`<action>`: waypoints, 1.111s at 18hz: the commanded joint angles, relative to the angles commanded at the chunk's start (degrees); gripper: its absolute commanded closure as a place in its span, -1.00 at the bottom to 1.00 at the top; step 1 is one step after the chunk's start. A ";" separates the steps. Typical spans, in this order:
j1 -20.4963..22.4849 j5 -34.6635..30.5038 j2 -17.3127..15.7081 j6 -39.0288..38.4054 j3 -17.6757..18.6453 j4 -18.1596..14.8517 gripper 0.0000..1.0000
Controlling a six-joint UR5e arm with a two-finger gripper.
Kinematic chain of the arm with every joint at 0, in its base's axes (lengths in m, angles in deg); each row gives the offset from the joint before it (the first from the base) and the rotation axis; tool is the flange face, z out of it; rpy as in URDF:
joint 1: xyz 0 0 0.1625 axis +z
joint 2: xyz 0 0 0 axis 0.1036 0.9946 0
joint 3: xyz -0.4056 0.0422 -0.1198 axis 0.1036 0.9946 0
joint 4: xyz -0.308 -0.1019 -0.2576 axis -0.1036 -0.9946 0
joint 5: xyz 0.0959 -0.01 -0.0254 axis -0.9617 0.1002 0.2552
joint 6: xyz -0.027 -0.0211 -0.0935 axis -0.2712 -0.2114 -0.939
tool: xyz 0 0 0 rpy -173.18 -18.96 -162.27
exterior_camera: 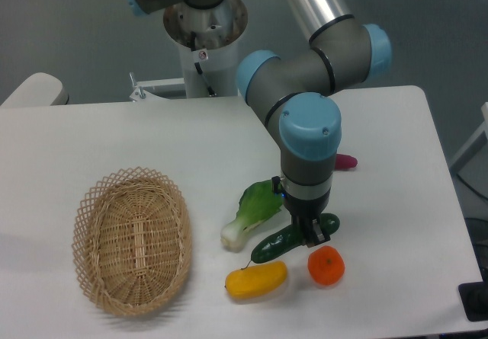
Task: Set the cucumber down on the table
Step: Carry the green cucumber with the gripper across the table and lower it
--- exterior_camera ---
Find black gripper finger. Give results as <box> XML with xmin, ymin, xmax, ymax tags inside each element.
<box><xmin>291</xmin><ymin>216</ymin><xmax>308</xmax><ymax>245</ymax></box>
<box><xmin>306</xmin><ymin>219</ymin><xmax>329</xmax><ymax>248</ymax></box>

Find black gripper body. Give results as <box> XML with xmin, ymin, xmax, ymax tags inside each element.
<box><xmin>283</xmin><ymin>193</ymin><xmax>329</xmax><ymax>226</ymax></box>

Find green cucumber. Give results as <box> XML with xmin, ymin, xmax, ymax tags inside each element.
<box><xmin>250</xmin><ymin>213</ymin><xmax>340</xmax><ymax>264</ymax></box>

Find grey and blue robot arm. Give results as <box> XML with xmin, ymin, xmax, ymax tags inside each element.
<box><xmin>127</xmin><ymin>0</ymin><xmax>392</xmax><ymax>246</ymax></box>

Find orange tangerine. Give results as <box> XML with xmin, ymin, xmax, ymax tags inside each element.
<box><xmin>307</xmin><ymin>246</ymin><xmax>345</xmax><ymax>286</ymax></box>

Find green bok choy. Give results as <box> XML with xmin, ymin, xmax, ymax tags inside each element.
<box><xmin>220</xmin><ymin>179</ymin><xmax>282</xmax><ymax>251</ymax></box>

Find magenta vegetable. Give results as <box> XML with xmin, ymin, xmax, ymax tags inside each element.
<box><xmin>335</xmin><ymin>154</ymin><xmax>358</xmax><ymax>171</ymax></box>

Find yellow mango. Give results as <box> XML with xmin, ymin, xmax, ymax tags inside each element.
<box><xmin>225</xmin><ymin>261</ymin><xmax>287</xmax><ymax>300</ymax></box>

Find woven wicker basket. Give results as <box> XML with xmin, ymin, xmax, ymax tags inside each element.
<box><xmin>72</xmin><ymin>167</ymin><xmax>192</xmax><ymax>316</ymax></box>

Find black device at table edge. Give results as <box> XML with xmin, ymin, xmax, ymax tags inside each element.
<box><xmin>458</xmin><ymin>282</ymin><xmax>487</xmax><ymax>322</ymax></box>

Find white chair armrest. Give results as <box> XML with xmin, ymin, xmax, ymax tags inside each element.
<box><xmin>1</xmin><ymin>72</ymin><xmax>69</xmax><ymax>109</ymax></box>

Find white furniture frame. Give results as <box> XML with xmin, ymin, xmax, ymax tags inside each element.
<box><xmin>448</xmin><ymin>103</ymin><xmax>487</xmax><ymax>175</ymax></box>

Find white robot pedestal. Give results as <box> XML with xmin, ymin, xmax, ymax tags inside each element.
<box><xmin>130</xmin><ymin>0</ymin><xmax>248</xmax><ymax>101</ymax></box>

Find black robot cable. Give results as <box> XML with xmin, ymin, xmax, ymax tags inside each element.
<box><xmin>188</xmin><ymin>30</ymin><xmax>217</xmax><ymax>98</ymax></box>

